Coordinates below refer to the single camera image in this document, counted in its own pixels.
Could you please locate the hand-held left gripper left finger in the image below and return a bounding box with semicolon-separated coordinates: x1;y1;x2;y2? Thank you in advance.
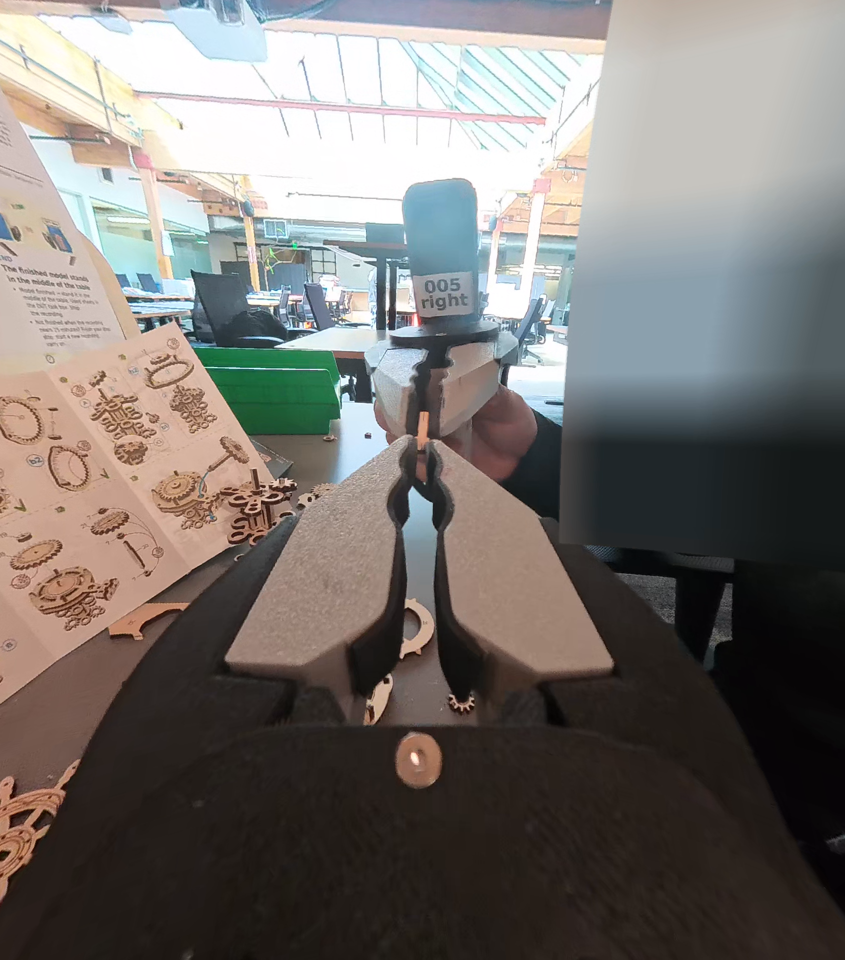
226;435;415;723

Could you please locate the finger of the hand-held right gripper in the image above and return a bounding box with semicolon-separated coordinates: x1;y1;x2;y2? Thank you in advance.
428;345;504;441
364;345;430;445

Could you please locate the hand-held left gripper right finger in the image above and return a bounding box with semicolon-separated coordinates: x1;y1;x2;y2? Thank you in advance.
424;441;616;711

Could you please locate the person's right forearm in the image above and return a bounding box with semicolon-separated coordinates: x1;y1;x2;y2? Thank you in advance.
505;408;568;520

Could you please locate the person's right hand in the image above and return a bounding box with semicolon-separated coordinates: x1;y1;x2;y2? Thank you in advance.
443;386;541;483

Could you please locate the brown-topped desk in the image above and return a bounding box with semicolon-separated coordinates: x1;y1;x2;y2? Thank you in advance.
276;327;394;363

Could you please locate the wooden looped disc spindle assembly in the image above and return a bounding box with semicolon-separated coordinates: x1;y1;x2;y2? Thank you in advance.
222;478;301;550

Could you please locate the green plastic bin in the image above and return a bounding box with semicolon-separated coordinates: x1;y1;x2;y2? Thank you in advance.
193;345;340;391
201;367;343;437

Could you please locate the black bundled jacket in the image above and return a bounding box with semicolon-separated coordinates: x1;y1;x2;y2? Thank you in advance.
226;309;289;346

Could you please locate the black swivel office chair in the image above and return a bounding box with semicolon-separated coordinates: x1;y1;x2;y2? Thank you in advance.
587;546;736;669

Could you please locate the black mesh office chair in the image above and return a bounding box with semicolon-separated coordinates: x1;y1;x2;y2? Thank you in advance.
190;270;289;348

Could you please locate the folded assembly instruction sheet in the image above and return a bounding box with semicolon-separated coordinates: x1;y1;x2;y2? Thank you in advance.
0;322;279;745

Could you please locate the thin notched wooden ring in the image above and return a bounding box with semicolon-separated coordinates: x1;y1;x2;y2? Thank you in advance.
398;597;437;662

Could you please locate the wooden frame offcut sheet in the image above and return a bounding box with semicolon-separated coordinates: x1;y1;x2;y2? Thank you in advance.
107;601;193;640

